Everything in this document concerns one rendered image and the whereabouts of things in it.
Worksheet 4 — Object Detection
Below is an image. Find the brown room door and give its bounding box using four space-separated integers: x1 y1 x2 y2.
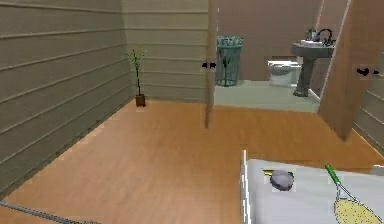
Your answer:
204 0 219 130
316 0 384 142

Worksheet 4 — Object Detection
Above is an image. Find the potted green house plant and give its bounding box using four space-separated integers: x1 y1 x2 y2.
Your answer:
125 48 148 108

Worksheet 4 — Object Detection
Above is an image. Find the white toilet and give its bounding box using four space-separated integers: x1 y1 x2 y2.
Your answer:
267 59 302 88

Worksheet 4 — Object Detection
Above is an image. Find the grey round alarm clock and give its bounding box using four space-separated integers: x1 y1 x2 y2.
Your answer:
269 169 296 192

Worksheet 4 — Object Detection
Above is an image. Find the grey bed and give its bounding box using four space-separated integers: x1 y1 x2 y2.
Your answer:
239 149 384 224

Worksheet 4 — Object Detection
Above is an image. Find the small grey soap bottle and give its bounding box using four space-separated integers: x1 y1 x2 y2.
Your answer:
305 28 318 43

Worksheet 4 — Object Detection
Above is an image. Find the black sink faucet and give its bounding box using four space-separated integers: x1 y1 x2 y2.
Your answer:
317 28 336 47

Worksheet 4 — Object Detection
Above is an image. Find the teal wire laundry basket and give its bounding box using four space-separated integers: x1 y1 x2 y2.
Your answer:
215 35 244 88

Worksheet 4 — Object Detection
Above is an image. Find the grey pedestal sink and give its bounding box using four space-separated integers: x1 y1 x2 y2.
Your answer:
290 40 336 98

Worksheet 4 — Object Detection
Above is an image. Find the green-handled tennis racket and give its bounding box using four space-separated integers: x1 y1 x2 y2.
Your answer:
324 163 384 224

